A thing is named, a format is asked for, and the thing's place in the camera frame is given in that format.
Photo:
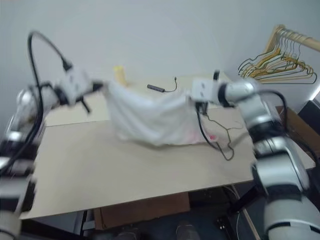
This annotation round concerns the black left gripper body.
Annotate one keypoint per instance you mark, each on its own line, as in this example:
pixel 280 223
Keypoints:
pixel 93 87

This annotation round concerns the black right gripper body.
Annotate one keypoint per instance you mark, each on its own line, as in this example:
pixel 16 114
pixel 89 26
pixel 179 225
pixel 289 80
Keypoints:
pixel 201 106

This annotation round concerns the white t-shirt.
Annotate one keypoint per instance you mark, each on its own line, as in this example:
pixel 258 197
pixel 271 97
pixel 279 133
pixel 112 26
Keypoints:
pixel 150 117

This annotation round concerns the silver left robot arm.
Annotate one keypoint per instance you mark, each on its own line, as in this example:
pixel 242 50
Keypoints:
pixel 25 100

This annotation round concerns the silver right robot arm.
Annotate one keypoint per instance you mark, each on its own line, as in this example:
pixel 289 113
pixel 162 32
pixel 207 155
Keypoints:
pixel 275 170

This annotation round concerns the pale yellow bottle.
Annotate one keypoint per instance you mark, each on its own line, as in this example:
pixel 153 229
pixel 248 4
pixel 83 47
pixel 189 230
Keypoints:
pixel 120 75

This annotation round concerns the grey USB hub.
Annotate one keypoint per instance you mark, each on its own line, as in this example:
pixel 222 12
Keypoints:
pixel 155 87

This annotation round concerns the open brown cardboard box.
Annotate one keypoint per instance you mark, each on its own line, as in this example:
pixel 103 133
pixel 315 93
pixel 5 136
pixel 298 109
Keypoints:
pixel 300 130

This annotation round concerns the black flat panel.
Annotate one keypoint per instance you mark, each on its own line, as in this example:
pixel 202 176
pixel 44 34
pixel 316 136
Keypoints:
pixel 310 110

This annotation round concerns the white light strip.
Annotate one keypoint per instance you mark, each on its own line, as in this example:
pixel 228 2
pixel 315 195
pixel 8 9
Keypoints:
pixel 316 92

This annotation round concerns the grey table leg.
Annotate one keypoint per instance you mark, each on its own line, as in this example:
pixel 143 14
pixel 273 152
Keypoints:
pixel 83 222

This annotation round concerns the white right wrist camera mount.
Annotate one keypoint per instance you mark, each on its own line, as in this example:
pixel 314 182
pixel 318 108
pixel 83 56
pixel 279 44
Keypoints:
pixel 203 90

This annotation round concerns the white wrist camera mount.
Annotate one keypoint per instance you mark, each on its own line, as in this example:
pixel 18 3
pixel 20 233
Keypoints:
pixel 75 80
pixel 203 90

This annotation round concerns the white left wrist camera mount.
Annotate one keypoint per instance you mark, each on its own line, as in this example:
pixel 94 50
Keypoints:
pixel 75 80

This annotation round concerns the black table frame strut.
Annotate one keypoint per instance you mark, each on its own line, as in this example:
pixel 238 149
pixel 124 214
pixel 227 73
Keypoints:
pixel 241 201

